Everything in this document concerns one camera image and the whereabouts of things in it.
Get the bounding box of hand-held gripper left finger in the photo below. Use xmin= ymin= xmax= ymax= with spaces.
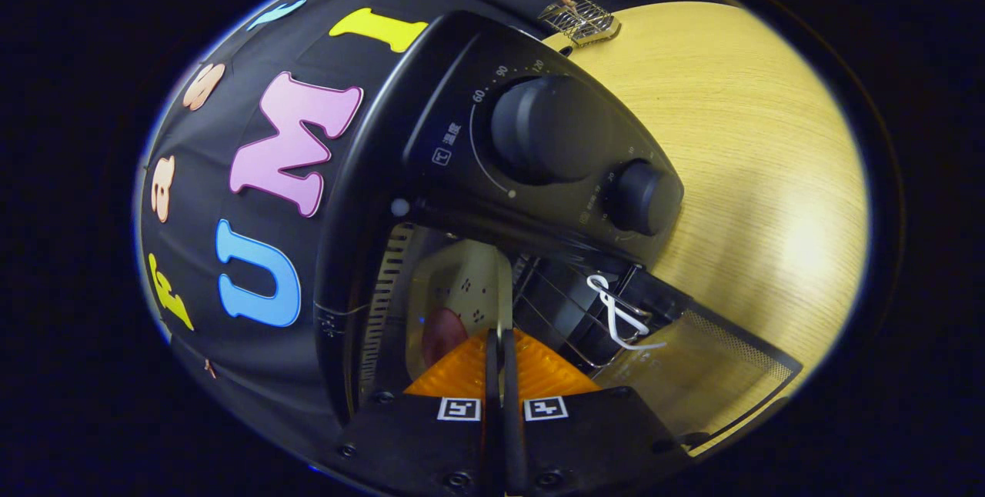
xmin=337 ymin=329 xmax=502 ymax=497

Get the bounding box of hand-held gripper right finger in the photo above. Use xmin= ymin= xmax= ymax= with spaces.
xmin=502 ymin=329 xmax=692 ymax=496

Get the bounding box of pink round food slice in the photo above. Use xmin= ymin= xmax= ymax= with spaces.
xmin=421 ymin=308 xmax=471 ymax=369

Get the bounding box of cream square tray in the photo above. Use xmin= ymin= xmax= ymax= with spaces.
xmin=406 ymin=239 xmax=515 ymax=384

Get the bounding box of black toaster oven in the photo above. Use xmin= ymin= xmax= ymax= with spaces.
xmin=316 ymin=11 xmax=803 ymax=453

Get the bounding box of white cord tie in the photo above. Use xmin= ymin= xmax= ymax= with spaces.
xmin=586 ymin=273 xmax=669 ymax=352

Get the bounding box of metal wire basket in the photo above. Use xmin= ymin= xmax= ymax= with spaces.
xmin=537 ymin=0 xmax=622 ymax=48

